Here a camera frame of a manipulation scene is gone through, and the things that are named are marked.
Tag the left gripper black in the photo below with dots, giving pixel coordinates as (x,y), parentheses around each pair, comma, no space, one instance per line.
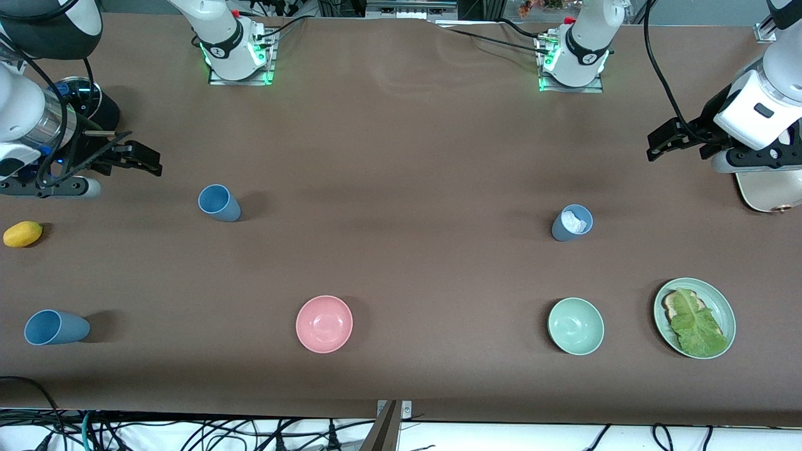
(703,128)

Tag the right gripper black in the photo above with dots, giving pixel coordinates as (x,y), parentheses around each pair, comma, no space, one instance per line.
(89,149)

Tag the blue cup holding tissue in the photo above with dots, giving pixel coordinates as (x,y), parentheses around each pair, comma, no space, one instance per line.
(562,232)

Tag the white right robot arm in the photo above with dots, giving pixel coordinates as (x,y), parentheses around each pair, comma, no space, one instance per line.
(219,37)

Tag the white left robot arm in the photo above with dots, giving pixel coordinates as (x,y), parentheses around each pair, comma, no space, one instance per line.
(589,44)

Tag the glass lid blue knob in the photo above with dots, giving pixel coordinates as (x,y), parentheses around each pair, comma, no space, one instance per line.
(81,94)

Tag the cream rounded board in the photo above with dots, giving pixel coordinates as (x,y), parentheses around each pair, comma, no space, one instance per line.
(767,194)

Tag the crumpled white tissue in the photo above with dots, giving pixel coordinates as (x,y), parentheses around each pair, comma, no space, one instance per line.
(573,222)

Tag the yellow lemon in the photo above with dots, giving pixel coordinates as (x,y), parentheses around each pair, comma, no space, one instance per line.
(22,234)

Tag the toast slice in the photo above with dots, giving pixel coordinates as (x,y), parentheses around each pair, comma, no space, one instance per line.
(671,305)

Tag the green plate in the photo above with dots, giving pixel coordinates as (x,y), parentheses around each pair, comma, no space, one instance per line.
(725,307)

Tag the green lettuce leaf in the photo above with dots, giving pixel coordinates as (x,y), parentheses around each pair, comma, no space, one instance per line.
(698,329)

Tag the mint green bowl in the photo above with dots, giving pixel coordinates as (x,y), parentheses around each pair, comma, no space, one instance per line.
(576,326)

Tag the pink bowl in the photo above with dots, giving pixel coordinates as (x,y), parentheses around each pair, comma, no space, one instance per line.
(324,324)

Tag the white power strip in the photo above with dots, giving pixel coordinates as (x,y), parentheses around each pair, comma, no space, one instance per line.
(410,7)

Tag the grey slanted beam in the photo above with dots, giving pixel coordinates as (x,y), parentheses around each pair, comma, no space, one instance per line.
(382,435)

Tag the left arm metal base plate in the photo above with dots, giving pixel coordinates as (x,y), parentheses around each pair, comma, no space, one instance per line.
(570,89)

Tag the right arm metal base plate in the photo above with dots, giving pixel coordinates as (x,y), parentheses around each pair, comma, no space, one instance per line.
(241,82)

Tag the aluminium frame profile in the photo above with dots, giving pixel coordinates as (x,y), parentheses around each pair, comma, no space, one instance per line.
(765,31)

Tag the small metal bracket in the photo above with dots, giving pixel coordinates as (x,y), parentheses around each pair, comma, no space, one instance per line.
(407,410)

